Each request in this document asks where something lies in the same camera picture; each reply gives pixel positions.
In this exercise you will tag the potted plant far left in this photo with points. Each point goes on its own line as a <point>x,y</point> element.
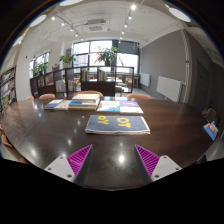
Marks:
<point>40,69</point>

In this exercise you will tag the tall bookshelf left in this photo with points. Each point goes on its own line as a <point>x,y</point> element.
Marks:
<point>7,87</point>

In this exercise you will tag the dark blue folded towel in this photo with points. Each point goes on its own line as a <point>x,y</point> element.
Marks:
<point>101,124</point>

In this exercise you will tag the orange chair left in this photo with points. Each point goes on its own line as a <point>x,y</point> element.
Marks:
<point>47,96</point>

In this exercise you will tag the dark low bookshelf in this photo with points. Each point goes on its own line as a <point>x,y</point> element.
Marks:
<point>109,80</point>

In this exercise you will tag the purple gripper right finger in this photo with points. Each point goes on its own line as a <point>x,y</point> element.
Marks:
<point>156,166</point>

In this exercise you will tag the blue book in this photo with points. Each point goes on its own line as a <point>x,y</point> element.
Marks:
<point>53,104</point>

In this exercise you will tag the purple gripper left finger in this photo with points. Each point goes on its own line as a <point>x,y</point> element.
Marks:
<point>69,167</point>

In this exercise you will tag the potted plant centre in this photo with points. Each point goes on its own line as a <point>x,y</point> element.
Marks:
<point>107,56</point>

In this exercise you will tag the stack of books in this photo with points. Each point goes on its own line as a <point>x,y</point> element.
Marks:
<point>84,101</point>

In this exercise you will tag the orange chair centre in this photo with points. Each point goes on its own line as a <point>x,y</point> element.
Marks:
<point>88,93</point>

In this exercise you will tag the ceiling air conditioner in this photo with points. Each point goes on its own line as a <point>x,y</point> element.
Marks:
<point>96,25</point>

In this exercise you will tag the orange chair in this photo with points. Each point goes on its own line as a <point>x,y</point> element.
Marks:
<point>88,93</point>
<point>142,96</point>
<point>47,96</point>

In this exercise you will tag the blue box right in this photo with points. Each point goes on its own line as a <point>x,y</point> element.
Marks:
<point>211,130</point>

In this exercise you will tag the purple white booklet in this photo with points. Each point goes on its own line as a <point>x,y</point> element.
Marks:
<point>130,107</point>

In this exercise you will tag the orange chair right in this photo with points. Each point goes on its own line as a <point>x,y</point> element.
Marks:
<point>142,96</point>

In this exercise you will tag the potted plant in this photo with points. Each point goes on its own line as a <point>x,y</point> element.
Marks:
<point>67,60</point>
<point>107,56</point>
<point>40,69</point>

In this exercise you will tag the light blue magazine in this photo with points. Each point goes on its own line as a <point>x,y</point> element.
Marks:
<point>109,106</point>

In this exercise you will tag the white wall radiator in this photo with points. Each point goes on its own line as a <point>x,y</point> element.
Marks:
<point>170,88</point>

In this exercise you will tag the white book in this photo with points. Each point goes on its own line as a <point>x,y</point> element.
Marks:
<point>63,105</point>

